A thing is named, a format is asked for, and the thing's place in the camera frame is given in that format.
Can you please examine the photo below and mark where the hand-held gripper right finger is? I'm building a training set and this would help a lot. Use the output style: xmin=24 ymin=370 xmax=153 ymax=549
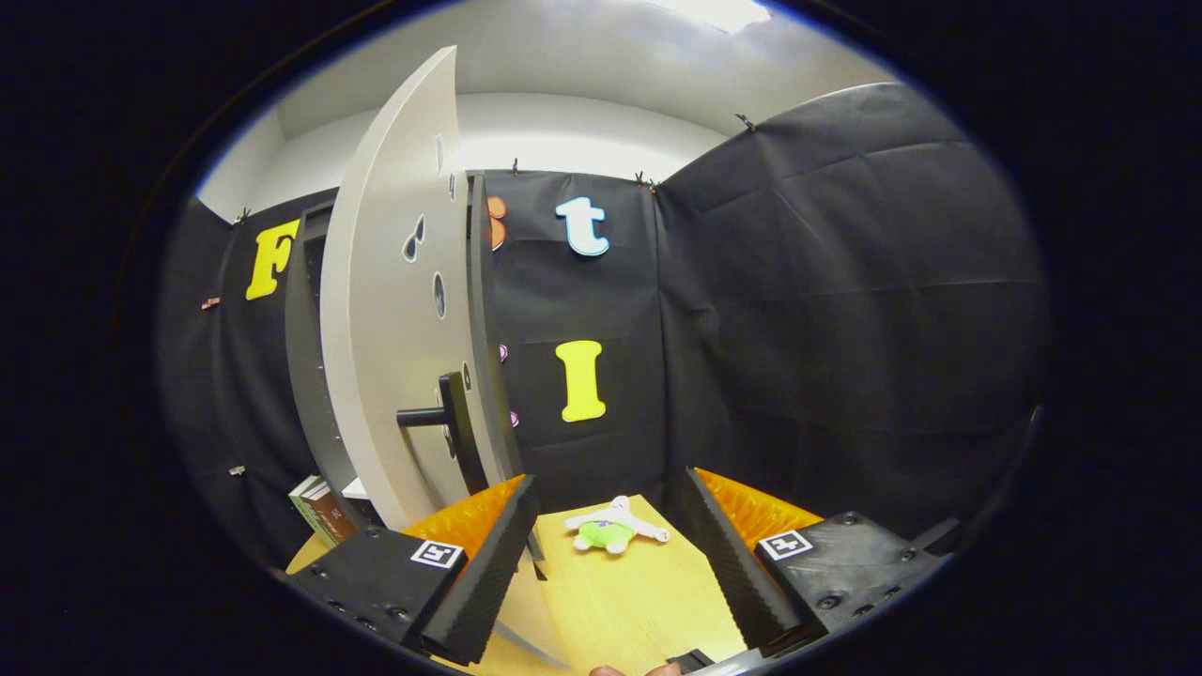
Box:
xmin=681 ymin=467 xmax=949 ymax=658

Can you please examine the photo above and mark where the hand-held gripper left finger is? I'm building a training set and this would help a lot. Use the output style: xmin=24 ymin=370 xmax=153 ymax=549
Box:
xmin=286 ymin=474 xmax=542 ymax=666

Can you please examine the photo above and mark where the black door handle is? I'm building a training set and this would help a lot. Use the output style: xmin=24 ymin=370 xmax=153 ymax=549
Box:
xmin=396 ymin=372 xmax=489 ymax=496

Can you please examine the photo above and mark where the green and white plush toy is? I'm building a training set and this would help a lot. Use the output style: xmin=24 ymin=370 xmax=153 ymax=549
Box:
xmin=563 ymin=496 xmax=670 ymax=556

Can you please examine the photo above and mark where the brown book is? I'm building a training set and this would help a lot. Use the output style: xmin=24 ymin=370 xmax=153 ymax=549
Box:
xmin=305 ymin=484 xmax=358 ymax=545

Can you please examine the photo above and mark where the black backdrop cloth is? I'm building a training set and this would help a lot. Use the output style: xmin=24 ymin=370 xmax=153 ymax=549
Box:
xmin=155 ymin=83 xmax=1048 ymax=564

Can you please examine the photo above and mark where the dark grey cabinet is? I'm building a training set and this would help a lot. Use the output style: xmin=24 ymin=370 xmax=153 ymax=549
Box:
xmin=285 ymin=202 xmax=377 ymax=529

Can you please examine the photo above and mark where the ceiling light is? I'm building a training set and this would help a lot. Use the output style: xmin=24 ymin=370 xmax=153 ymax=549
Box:
xmin=648 ymin=0 xmax=773 ymax=36

